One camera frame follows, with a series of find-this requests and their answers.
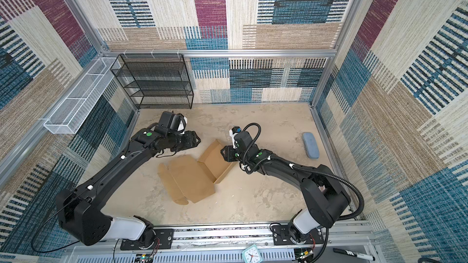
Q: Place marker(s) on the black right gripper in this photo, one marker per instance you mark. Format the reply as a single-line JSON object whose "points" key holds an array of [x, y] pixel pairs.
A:
{"points": [[228, 156]]}

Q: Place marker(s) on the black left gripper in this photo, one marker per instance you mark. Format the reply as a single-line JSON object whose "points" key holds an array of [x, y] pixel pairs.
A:
{"points": [[191, 140]]}

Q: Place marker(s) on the brown cardboard box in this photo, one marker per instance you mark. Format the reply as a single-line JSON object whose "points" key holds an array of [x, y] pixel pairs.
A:
{"points": [[187, 179]]}

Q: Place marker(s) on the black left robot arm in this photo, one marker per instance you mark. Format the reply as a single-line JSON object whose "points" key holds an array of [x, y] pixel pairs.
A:
{"points": [[79, 212]]}

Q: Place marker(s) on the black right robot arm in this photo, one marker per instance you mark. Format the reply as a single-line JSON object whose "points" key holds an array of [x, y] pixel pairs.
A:
{"points": [[325, 197]]}

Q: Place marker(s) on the blue-grey glasses case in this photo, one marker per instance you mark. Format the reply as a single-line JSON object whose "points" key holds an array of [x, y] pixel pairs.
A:
{"points": [[311, 146]]}

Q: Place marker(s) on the small teal alarm clock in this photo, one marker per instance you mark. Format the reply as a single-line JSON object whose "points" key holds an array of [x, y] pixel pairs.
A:
{"points": [[252, 255]]}

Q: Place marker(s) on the black marker pen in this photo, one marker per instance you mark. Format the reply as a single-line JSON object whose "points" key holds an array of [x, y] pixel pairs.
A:
{"points": [[354, 254]]}

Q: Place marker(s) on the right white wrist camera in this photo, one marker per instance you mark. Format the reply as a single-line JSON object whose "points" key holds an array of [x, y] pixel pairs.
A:
{"points": [[233, 132]]}

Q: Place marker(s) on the black wire shelf rack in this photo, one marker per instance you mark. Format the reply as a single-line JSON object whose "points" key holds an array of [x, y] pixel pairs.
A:
{"points": [[155, 80]]}

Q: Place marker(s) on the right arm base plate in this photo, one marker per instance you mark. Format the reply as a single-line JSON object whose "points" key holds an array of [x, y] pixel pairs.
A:
{"points": [[282, 236]]}

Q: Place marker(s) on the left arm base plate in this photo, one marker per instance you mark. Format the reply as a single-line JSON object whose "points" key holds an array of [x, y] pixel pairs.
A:
{"points": [[161, 239]]}

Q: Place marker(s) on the white wire mesh basket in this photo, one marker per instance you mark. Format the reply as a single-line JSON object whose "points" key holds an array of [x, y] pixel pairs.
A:
{"points": [[72, 112]]}

